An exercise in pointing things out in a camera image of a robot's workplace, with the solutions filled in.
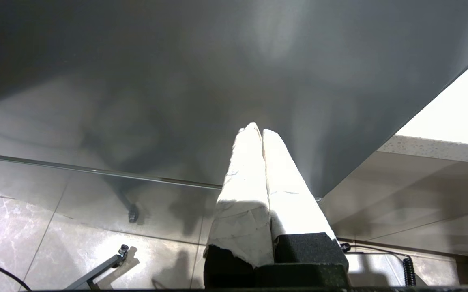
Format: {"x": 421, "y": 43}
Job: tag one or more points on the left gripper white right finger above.
{"x": 290, "y": 202}

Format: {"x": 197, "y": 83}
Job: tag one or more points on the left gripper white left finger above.
{"x": 244, "y": 194}

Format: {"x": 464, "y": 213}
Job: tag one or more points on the beige under-counter cabinet front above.
{"x": 412, "y": 202}

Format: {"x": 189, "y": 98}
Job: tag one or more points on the stainless steel appliance front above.
{"x": 136, "y": 81}

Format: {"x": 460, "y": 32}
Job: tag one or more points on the grey metal bar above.
{"x": 96, "y": 272}

